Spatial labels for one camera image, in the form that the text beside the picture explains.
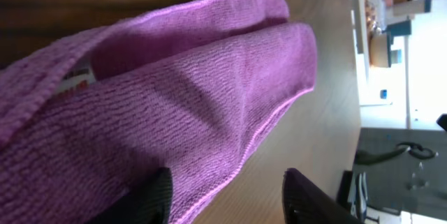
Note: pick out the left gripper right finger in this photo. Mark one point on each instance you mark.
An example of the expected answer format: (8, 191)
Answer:
(305, 203)

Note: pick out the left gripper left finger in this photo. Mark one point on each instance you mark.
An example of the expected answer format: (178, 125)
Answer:
(148, 203)

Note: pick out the purple microfiber cloth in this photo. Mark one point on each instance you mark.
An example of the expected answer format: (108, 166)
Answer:
(194, 87)

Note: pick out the cardboard tape roll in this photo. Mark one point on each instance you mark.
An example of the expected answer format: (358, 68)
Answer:
(379, 50)

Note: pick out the background shelf with clutter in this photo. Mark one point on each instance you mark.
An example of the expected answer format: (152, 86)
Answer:
(374, 17)

